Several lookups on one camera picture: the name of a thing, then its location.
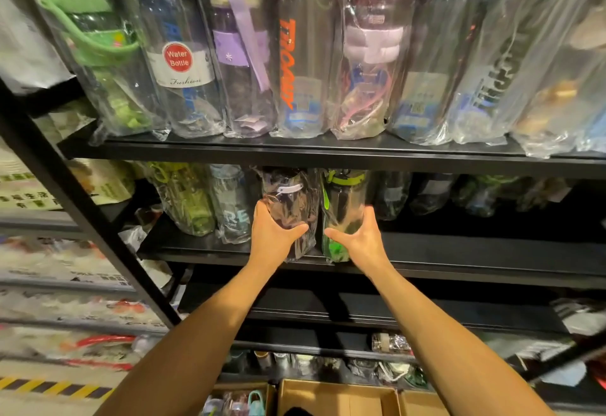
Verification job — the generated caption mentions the person's right hand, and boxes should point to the person's right hand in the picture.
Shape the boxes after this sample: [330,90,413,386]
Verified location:
[324,206,394,279]

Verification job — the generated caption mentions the person's left hand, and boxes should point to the person's left hand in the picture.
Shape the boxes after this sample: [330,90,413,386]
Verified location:
[246,199,310,274]

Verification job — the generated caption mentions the black bottle green lid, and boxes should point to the black bottle green lid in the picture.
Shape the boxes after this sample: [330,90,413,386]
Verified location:
[320,169,370,263]

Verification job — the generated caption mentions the dark bottle white ring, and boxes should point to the dark bottle white ring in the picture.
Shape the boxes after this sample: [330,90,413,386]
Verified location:
[259,168,321,262]

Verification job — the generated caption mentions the person's left forearm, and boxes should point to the person's left forearm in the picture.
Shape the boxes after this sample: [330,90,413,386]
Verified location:
[95,261,286,416]

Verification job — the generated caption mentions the person's right forearm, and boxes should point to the person's right forearm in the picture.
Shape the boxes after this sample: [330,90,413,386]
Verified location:
[365,264,556,416]

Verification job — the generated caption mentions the wrapped grey blue bottle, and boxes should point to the wrapped grey blue bottle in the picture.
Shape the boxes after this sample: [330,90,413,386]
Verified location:
[207,164,256,245]

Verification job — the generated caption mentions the black metal shelf rack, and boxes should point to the black metal shelf rack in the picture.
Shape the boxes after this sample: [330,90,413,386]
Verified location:
[0,75,606,416]

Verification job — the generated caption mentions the wrapped green clear bottle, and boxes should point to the wrapped green clear bottle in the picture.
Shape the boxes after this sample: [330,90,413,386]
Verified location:
[138,161,217,237]

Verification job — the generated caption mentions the small clear wrapped packet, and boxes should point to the small clear wrapped packet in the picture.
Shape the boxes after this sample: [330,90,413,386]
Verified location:
[371,332,413,356]

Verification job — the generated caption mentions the row of small wrapped items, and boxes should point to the row of small wrapped items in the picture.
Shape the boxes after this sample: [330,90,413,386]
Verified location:
[226,349,431,391]

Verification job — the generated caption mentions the large brown cardboard box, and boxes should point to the large brown cardboard box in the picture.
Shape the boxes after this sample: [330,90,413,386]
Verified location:
[276,379,402,416]

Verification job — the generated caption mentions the brown cardboard box with bottles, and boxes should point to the brown cardboard box with bottles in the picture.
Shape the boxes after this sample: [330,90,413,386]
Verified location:
[201,382,278,416]

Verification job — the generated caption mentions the wrapped clear bottle orange print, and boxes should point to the wrapped clear bottle orange print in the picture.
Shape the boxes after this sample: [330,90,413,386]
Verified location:
[270,0,339,139]

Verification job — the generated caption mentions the wrapped clear bottle blue label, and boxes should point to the wrapped clear bottle blue label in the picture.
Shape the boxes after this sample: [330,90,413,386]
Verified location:
[386,0,493,146]

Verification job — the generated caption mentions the small brown cardboard box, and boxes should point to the small brown cardboard box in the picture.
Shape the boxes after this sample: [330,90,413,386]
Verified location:
[399,389,450,416]

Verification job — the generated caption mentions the wrapped pink lilac bottle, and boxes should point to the wrapped pink lilac bottle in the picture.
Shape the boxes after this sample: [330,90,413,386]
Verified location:
[330,0,419,141]

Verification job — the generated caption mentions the wrapped blue bottle red label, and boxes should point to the wrapped blue bottle red label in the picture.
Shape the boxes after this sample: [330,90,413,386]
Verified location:
[118,0,226,139]

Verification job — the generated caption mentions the red wrapped tube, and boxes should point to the red wrapped tube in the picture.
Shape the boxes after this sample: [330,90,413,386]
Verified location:
[61,334,139,372]

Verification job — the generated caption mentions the wrapped clear bottle black print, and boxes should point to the wrapped clear bottle black print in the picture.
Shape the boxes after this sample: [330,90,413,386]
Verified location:
[447,0,602,146]

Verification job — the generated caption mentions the white wrapped goods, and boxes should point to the white wrapped goods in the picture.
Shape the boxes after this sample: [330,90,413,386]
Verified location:
[551,297,606,337]

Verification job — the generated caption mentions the wrapped clear bottle beige parts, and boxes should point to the wrapped clear bottle beige parts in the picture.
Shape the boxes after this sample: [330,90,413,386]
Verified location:
[510,0,606,159]

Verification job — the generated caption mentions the printed paper packets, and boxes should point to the printed paper packets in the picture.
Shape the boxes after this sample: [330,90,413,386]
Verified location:
[0,99,137,210]

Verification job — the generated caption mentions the white plastic bag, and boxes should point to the white plastic bag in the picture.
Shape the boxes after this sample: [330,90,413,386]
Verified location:
[0,0,74,96]

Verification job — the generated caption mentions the wrapped dark bottle green strap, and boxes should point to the wrapped dark bottle green strap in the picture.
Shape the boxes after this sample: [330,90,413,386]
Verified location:
[451,174,521,219]

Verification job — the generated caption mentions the teal handled bottle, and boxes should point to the teal handled bottle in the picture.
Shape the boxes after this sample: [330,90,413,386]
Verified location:
[246,390,266,416]

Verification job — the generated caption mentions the wrapped purple strap bottle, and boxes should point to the wrapped purple strap bottle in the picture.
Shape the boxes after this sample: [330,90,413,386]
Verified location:
[189,0,279,139]

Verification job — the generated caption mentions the wrapped green handled bottle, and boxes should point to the wrapped green handled bottle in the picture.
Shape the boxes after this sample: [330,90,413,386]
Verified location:
[34,0,170,143]

